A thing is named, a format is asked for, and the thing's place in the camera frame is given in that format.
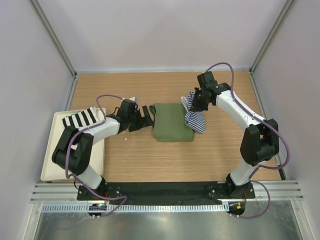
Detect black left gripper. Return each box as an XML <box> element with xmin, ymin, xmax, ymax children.
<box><xmin>127</xmin><ymin>106</ymin><xmax>154</xmax><ymax>132</ymax></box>

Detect olive green tank top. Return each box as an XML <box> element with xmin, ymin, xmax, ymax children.
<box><xmin>149</xmin><ymin>103</ymin><xmax>195</xmax><ymax>143</ymax></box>

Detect blue white striped tank top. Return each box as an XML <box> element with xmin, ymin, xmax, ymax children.
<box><xmin>180</xmin><ymin>91</ymin><xmax>205</xmax><ymax>134</ymax></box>

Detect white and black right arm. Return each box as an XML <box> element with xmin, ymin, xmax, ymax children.
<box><xmin>190</xmin><ymin>72</ymin><xmax>279</xmax><ymax>198</ymax></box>

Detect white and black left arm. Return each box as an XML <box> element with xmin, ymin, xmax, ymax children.
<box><xmin>51</xmin><ymin>98</ymin><xmax>153</xmax><ymax>200</ymax></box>

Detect black white striped tank top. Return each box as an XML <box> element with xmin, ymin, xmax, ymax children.
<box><xmin>62</xmin><ymin>107</ymin><xmax>105</xmax><ymax>130</ymax></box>

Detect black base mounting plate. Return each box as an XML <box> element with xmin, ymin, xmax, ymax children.
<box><xmin>76</xmin><ymin>181</ymin><xmax>256</xmax><ymax>206</ymax></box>

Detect white plastic tray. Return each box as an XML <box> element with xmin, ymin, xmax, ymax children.
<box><xmin>39</xmin><ymin>107</ymin><xmax>107</xmax><ymax>182</ymax></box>

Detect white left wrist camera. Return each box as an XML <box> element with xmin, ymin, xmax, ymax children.
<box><xmin>127</xmin><ymin>96</ymin><xmax>138</xmax><ymax>104</ymax></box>

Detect white slotted cable duct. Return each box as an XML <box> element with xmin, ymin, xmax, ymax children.
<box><xmin>41</xmin><ymin>202</ymin><xmax>229</xmax><ymax>214</ymax></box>

